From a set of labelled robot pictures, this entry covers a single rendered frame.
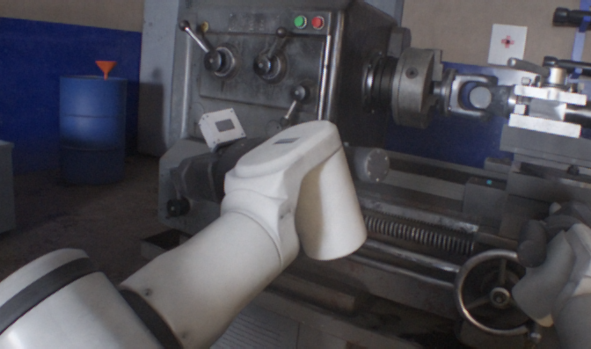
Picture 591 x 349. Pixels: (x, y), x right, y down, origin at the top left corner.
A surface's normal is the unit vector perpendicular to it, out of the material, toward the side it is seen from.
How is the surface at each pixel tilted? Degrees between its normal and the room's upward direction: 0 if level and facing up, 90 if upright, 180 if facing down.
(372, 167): 80
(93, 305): 40
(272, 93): 90
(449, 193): 36
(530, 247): 90
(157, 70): 90
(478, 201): 90
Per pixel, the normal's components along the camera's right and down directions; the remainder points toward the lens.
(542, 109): -0.52, 0.14
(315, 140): 0.32, -0.64
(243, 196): -0.58, -0.32
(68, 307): 0.56, -0.54
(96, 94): 0.48, 0.26
